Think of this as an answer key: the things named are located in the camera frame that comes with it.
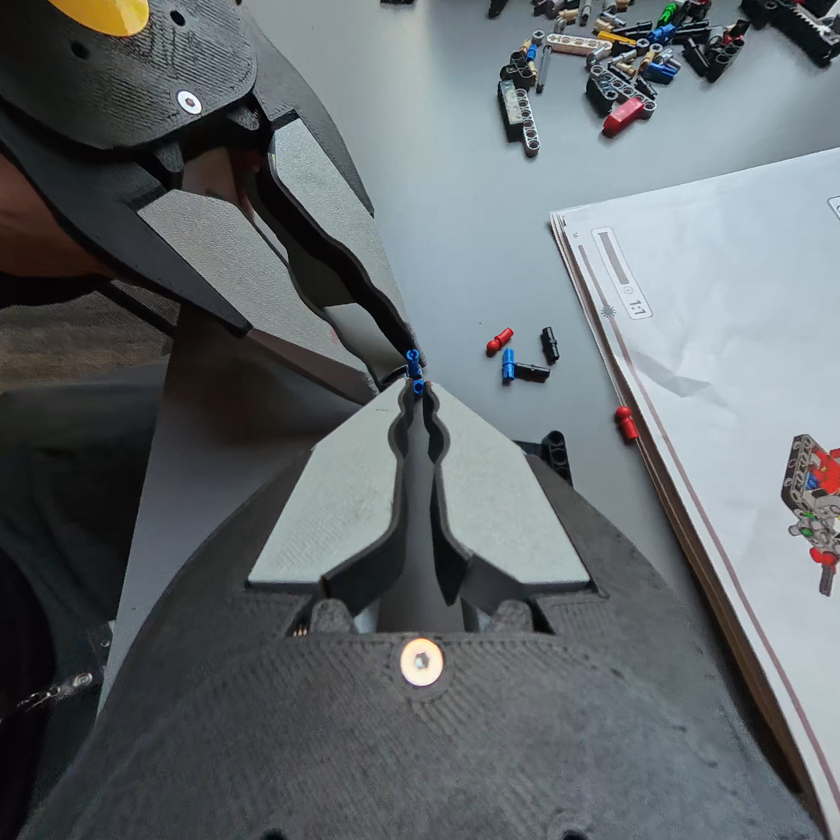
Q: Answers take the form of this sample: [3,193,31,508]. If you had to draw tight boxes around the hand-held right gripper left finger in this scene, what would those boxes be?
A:
[248,379,417,619]

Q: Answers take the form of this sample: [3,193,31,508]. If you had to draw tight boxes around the person's black jacket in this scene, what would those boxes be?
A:
[0,551,60,840]

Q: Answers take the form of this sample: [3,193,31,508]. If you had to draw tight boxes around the lego instruction booklet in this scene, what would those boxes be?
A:
[550,147,840,837]

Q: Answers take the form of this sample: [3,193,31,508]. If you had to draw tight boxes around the person's grey trousers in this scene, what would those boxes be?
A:
[0,387,175,840]

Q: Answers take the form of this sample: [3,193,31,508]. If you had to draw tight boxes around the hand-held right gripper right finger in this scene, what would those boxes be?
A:
[425,381,592,632]

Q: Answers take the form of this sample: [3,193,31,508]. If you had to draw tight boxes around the black five-hole lego beam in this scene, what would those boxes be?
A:
[539,430,575,488]

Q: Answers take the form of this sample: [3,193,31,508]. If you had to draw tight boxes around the person's left hand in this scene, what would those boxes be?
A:
[0,156,142,283]

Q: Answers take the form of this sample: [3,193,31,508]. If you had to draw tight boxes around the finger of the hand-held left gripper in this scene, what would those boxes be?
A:
[255,112,429,368]
[136,189,382,406]

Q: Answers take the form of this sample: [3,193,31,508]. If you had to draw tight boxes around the person's left forearm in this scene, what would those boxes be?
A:
[0,272,112,309]

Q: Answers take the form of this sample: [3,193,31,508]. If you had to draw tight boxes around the metal badge clip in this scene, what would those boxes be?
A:
[13,668,99,713]

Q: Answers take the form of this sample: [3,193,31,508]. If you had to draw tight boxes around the pile of loose lego pieces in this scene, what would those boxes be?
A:
[486,0,840,160]

